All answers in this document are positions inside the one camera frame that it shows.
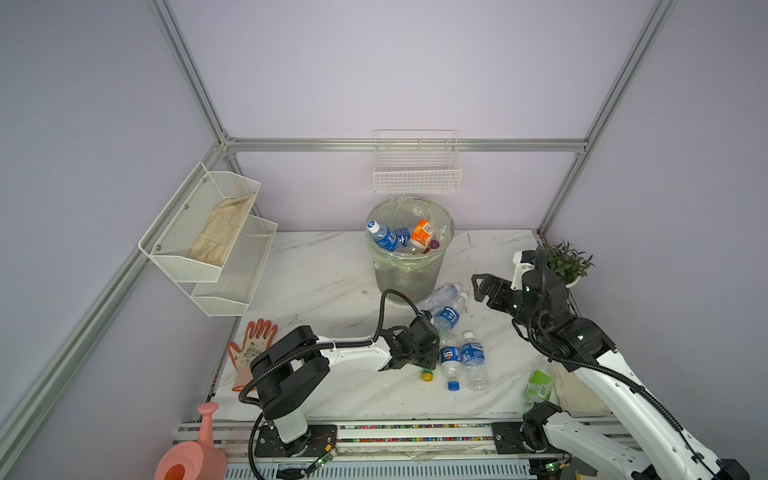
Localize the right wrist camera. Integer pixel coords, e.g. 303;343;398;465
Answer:
512;250;536;290

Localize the beige cloth in shelf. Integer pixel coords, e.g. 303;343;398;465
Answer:
188;194;256;267

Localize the blue label water bottle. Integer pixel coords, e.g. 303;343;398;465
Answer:
433;292;468;335

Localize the white two-tier mesh shelf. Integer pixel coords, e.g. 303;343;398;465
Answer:
138;163;277;317

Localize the pepsi bottle blue cap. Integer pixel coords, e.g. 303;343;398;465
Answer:
439;334;463;392

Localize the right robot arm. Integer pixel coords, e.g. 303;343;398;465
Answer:
471;247;750;479

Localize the orange work glove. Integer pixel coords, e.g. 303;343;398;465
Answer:
227;318;278;392

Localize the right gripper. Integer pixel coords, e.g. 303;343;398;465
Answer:
467;272;541;336

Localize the pink watering can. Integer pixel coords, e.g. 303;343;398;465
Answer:
154;402;228;480

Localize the clear bottle near bin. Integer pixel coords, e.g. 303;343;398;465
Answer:
415;283;462;314

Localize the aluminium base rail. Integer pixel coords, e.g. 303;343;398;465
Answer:
172;413;667;480

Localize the potted green plant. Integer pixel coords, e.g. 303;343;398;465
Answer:
543;240;594;288

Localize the grey bin with green liner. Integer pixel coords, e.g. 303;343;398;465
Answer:
365;195;455;302

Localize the orange label yellow cap bottle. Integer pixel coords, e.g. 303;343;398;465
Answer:
410;219;434;252

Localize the white wire wall basket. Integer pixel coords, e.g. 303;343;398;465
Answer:
373;129;463;194

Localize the lime label bottle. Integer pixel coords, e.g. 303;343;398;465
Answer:
522;369;554;408

